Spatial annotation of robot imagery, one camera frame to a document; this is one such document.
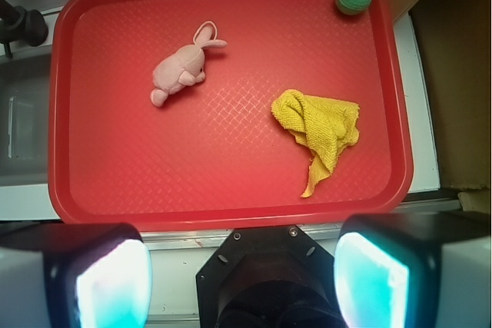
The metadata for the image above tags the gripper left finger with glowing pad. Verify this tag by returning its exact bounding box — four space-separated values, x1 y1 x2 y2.
1 222 152 327

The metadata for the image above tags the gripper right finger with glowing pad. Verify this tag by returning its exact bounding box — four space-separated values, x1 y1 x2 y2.
334 212 491 327

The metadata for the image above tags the yellow cloth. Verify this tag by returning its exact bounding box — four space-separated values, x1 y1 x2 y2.
271 89 360 198

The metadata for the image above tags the red plastic tray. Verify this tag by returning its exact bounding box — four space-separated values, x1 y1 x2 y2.
48 0 413 231

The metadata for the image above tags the pink plush bunny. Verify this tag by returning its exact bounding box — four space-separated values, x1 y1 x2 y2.
150 21 228 108

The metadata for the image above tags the black clamp knob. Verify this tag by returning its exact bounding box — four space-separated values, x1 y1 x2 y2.
1 0 48 59

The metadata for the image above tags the brown cardboard box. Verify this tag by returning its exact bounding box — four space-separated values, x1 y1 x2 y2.
411 0 491 214

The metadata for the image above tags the black octagonal mount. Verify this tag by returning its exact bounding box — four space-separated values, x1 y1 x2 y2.
196 226 346 327

